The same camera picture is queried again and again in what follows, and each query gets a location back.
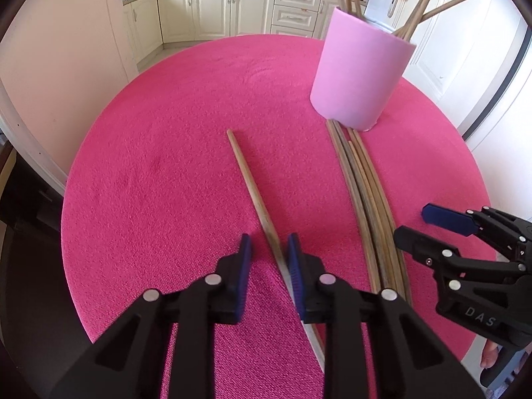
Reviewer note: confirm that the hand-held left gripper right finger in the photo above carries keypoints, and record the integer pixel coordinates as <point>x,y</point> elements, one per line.
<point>294,266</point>

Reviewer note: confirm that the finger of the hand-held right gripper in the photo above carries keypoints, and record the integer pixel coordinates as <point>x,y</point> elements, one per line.
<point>449,219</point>
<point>419,243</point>

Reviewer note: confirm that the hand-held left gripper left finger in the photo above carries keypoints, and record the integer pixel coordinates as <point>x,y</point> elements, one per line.
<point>244,257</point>

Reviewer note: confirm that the pile of wooden chopsticks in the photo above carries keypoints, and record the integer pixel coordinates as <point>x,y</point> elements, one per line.
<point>365,216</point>

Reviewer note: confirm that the pink cup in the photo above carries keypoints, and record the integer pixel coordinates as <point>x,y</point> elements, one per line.
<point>353,75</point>

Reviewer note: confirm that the person's right hand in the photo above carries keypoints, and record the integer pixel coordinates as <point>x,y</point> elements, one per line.
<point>492,353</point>

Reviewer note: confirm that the pink round table cover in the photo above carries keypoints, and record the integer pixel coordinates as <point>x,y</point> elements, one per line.
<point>166,174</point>

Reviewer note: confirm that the white door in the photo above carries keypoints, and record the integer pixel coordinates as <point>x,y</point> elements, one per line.
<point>436,58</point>

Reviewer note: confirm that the cream lower kitchen cabinets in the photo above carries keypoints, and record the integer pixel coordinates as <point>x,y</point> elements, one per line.
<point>208,12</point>

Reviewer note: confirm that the black door frame strip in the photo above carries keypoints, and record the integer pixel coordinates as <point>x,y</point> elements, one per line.
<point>503,79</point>

